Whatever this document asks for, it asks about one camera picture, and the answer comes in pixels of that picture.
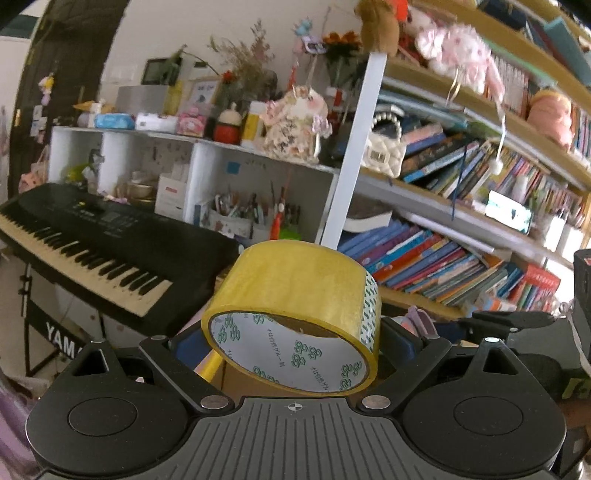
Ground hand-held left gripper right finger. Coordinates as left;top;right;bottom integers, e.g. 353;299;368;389
360;318;527;412

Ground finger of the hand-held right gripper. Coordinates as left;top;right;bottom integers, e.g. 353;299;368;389
462;310;559;344

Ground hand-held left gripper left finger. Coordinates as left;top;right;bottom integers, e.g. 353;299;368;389
69;323;229;414

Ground yellow packing tape roll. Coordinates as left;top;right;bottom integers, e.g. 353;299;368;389
201;240;382;397

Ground wooden desktop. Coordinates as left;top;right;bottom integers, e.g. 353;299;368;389
379;288;467;324

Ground person's right hand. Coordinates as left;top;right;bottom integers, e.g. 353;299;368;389
561;398;591;432

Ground long row of leaning books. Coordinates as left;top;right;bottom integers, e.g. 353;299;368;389
339;219;561;310

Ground phone with bright screen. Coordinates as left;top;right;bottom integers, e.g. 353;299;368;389
487;190;534;234

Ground thick white book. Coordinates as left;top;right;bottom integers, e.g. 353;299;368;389
344;210;394;234

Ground black keyboard stand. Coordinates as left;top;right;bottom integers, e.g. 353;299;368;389
18;258;107;379

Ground white pen holder with pens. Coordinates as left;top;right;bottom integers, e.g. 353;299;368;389
205;180;273;241

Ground black electronic keyboard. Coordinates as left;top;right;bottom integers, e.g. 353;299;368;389
0;182;241;319

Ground row of colourful books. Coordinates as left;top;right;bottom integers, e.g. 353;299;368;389
399;124;591;222

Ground white box with red label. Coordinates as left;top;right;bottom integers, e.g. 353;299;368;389
154;173;190;222

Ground peach plush toy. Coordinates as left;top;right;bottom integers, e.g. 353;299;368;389
526;90;573;148

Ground white cubby shelf unit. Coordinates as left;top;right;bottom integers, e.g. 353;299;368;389
48;126;340;245

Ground purple cloth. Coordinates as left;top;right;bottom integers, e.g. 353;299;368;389
0;369;42;480

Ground white quilted handbag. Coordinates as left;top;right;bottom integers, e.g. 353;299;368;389
360;111;408;178

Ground row of thin upright books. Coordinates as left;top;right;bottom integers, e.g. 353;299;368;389
489;51;591;153

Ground red round doll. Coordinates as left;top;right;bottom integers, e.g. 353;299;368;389
213;102;243;145

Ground pink cartoon box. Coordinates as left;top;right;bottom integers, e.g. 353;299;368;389
178;108;208;137

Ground white tissue box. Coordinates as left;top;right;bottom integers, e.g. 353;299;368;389
135;113;180;133

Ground yellow white carton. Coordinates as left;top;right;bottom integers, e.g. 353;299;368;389
242;100;269;148

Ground pink hanging bag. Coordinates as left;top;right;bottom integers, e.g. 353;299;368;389
18;148;49;195

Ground floral fabric bag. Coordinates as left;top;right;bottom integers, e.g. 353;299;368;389
261;88;331;164

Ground blue wet wipes pack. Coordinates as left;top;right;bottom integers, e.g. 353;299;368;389
93;113;136;130

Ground grey storage box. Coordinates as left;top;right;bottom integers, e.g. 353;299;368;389
115;85;169;115

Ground wooden bookshelf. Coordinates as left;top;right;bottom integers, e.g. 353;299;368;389
323;0;591;324

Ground pink white plush bunny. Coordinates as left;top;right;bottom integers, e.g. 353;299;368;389
413;23;506;116

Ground dried flower bouquet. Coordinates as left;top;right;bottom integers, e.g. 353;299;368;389
208;32;278;107

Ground small doll door hanger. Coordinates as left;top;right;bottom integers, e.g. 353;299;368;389
39;74;57;108

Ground orange artificial flowers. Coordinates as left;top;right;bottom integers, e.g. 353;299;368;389
321;30;363;88

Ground brown plush toy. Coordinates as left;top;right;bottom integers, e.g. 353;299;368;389
355;0;400;56

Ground dark wooden door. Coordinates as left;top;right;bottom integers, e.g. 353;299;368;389
14;0;130;199

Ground white shelf post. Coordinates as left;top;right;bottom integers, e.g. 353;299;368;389
321;51;386;250

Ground small picture frame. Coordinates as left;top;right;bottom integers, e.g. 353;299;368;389
185;76;222;107

